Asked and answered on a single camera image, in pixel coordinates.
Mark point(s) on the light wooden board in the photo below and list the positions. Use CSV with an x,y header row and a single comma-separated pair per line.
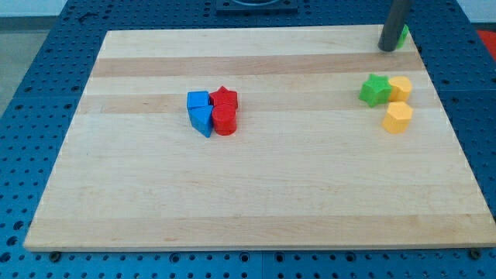
x,y
309,167

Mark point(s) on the yellow hexagon block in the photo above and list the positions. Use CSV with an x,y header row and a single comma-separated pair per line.
x,y
398,117

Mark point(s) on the green star block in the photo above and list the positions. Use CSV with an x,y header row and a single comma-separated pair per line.
x,y
376,90

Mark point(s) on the green block behind rod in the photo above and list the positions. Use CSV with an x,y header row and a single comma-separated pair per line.
x,y
402,38

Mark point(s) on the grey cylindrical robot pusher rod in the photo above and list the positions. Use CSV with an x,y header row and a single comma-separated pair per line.
x,y
394,24

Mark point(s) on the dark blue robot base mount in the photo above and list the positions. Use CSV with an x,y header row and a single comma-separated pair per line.
x,y
255,6

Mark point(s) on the red cylinder block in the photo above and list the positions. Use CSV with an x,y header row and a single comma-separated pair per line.
x,y
224,119

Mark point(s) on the red star block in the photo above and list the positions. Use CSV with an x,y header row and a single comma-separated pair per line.
x,y
224,96

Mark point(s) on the blue cube block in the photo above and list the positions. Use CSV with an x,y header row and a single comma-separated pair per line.
x,y
197,99

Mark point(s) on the blue triangle block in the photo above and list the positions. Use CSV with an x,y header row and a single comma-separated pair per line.
x,y
201,119

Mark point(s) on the yellow heart block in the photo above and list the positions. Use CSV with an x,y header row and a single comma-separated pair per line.
x,y
401,88

